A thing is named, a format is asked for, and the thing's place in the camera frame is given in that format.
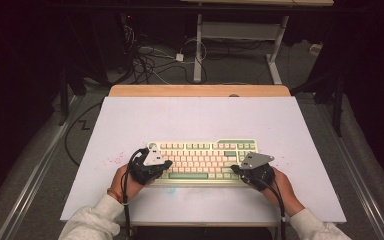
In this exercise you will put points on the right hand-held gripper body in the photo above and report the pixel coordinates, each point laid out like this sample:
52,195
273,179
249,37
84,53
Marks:
255,160

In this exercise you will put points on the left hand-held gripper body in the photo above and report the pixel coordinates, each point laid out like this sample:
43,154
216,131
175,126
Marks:
153,156

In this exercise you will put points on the cream and green keyboard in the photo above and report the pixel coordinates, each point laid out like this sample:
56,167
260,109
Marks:
200,160

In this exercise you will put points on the person's left hand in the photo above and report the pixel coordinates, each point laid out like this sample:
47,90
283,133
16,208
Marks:
121,185

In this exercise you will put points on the person's right hand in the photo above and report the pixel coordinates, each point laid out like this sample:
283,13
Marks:
285,195

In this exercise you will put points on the white board table cover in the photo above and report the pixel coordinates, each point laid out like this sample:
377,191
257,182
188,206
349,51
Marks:
196,120

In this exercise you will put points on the orange wrist band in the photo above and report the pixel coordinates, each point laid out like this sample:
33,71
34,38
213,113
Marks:
113,194

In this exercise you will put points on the wooden table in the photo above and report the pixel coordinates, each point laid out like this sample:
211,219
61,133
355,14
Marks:
180,90

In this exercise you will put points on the black metal stand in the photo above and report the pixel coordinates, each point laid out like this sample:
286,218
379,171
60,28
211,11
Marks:
63,100
338,110

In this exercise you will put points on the small white power adapter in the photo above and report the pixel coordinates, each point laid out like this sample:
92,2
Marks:
179,57

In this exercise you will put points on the white power strip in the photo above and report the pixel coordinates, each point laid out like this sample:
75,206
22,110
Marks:
315,49

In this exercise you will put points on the metal floor rail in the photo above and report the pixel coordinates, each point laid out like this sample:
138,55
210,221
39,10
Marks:
40,166
361,183

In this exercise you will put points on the white metal frame desk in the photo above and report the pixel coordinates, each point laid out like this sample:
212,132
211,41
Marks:
236,30

